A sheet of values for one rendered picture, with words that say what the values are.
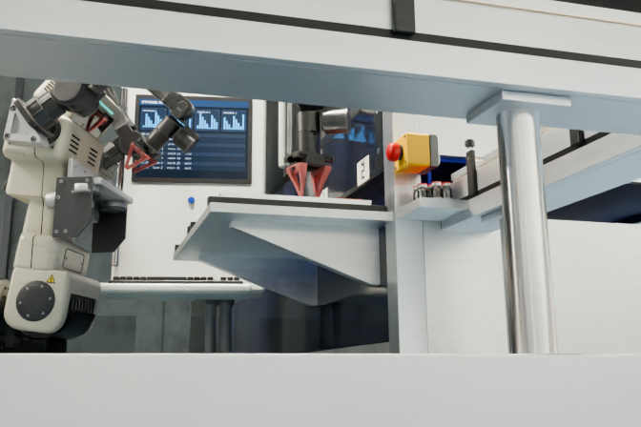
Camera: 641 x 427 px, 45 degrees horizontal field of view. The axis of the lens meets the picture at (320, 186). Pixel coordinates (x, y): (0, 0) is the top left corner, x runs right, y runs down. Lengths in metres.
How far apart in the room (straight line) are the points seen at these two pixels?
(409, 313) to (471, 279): 0.17
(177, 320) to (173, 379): 3.84
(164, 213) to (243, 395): 1.91
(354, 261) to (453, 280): 0.22
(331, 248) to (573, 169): 0.64
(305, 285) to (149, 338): 2.43
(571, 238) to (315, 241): 0.60
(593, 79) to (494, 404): 0.39
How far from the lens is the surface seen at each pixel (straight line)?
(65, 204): 2.12
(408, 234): 1.70
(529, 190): 0.91
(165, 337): 4.57
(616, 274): 1.95
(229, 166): 2.66
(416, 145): 1.65
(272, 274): 2.21
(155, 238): 2.62
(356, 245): 1.76
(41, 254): 2.14
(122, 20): 0.79
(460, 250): 1.75
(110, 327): 4.85
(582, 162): 1.30
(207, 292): 2.36
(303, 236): 1.73
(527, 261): 0.90
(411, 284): 1.68
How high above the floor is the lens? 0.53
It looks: 14 degrees up
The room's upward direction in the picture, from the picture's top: straight up
